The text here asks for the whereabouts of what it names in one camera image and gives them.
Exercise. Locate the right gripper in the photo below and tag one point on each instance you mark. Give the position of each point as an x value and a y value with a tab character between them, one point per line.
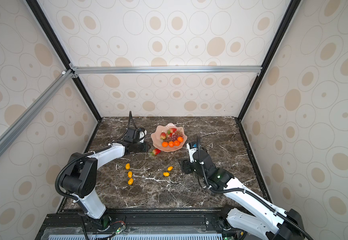
185	165

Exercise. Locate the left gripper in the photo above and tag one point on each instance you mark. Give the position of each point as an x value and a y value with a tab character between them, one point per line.
145	147

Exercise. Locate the pink wavy fruit bowl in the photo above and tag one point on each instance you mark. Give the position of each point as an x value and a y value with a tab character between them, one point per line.
157	142

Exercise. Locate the orange bottom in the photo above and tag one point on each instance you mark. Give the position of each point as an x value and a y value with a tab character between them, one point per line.
164	144

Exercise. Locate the red grape bunch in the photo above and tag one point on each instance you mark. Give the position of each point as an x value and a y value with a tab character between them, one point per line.
174	136

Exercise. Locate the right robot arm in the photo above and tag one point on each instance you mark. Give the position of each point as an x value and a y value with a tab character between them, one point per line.
252	204

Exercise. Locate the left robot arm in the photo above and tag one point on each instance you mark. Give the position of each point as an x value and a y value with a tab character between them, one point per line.
78	178

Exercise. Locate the yellow kumquat left bottom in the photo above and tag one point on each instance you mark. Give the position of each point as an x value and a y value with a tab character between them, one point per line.
131	181

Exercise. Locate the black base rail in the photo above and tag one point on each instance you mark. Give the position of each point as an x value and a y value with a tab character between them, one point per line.
143	224

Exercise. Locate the horizontal aluminium frame bar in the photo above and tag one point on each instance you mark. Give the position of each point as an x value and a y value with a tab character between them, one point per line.
166	70

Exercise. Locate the left black frame post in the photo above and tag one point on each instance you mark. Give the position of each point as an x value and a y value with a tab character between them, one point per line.
42	20

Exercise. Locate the black frame post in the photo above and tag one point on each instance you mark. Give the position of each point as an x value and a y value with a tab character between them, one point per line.
281	31
42	20

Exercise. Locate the diagonal aluminium frame bar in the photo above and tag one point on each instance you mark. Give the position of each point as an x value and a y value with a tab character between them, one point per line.
8	137

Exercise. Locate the right black frame post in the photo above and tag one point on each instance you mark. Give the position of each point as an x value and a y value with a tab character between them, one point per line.
281	31

